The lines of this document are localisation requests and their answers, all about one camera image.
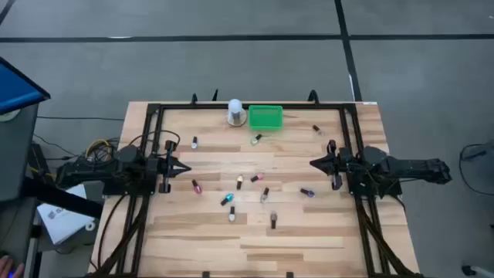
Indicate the white nail polish bottle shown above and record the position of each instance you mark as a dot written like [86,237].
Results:
[232,213]

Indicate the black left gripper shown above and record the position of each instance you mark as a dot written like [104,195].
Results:
[166,168]

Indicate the black table clamp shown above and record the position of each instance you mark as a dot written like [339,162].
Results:
[215,95]
[194,99]
[313,96]

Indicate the pale yellow nail polish bottle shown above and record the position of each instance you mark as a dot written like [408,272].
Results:
[239,182]

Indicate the person's hand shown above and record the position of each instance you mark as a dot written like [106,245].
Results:
[7,266]

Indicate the teal nail polish bottle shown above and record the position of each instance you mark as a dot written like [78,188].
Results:
[227,199]

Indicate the brown nail polish bottle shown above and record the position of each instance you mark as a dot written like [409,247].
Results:
[317,129]

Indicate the white printed carton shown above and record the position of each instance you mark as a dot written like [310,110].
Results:
[61,220]

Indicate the pale green nail polish bottle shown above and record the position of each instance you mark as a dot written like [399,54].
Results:
[256,139]

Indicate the white tape roll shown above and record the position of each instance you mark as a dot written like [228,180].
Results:
[90,226]

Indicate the black aluminium table frame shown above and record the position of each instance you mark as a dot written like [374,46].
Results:
[301,105]

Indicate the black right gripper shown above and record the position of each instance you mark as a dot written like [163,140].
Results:
[342,162]

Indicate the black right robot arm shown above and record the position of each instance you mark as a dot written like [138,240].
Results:
[417,168]

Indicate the magenta nail polish bottle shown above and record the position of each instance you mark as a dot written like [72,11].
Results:
[197,186]

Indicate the white bulb lamp, round base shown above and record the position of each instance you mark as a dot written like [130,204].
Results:
[235,106]

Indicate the silver nail polish bottle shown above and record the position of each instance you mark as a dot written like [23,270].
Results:
[194,142]

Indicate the blue screen monitor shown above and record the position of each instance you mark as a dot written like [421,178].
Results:
[15,90]

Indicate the black metal beam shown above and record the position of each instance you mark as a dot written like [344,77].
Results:
[65,199]

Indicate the grey nail polish bottle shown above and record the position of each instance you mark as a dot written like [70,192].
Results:
[264,195]

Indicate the grey cabinet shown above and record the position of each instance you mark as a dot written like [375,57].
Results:
[15,154]

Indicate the pink nail polish bottle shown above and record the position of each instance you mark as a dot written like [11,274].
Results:
[257,177]

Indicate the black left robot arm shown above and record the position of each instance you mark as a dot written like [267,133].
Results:
[96,170]

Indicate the green plastic mesh basket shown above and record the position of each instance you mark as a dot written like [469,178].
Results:
[265,123]

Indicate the mauve nail polish bottle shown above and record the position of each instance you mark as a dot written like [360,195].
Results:
[273,219]

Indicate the purple nail polish bottle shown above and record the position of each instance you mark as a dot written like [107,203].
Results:
[307,192]

